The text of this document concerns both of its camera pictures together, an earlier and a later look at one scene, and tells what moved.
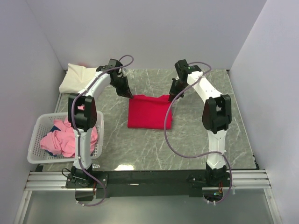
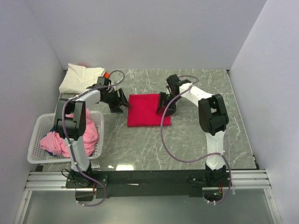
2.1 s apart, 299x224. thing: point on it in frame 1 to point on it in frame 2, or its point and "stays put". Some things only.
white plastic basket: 37,155 stays put
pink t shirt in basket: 62,140 stays put
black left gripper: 125,91 to 122,99
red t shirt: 149,112 stays put
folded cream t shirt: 76,78 stays put
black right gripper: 173,92 to 162,97
